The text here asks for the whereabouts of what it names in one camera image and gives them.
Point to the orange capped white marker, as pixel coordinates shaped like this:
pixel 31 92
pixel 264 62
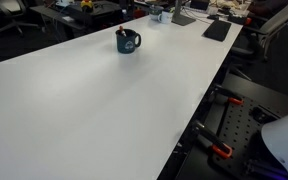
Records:
pixel 122 32

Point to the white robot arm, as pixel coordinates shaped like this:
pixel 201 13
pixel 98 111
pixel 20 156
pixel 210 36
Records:
pixel 284 143

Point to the dark blue mug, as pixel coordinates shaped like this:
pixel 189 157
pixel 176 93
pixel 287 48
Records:
pixel 127 45

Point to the white ceramic mug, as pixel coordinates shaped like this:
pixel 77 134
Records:
pixel 165 17

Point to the red background object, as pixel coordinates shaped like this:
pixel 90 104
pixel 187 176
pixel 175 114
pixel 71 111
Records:
pixel 138 14

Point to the gray green mug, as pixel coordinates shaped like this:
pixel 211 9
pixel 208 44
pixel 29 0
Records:
pixel 154 13

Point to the gray monitor stand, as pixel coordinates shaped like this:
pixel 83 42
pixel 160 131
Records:
pixel 182 20

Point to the black background desk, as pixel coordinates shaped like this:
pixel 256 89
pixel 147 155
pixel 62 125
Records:
pixel 100 15

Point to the black keyboard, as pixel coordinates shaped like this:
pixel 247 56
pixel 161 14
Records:
pixel 217 30

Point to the black computer mouse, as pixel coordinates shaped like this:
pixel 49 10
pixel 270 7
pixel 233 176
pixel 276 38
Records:
pixel 213 17

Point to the black box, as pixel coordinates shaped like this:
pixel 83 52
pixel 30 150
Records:
pixel 199 4

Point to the yellow red emergency button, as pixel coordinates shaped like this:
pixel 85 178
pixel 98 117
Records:
pixel 86 4

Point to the black perforated mounting board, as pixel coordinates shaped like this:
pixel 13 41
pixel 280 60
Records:
pixel 244 130

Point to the black case orange tab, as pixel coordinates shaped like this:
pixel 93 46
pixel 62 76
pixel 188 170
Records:
pixel 239 19

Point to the black gray office chair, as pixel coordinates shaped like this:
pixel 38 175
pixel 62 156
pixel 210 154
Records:
pixel 277 20

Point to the black mesh office chair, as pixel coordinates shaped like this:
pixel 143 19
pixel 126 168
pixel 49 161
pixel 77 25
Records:
pixel 4 8

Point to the black board bracket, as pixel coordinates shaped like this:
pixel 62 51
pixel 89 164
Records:
pixel 262 115

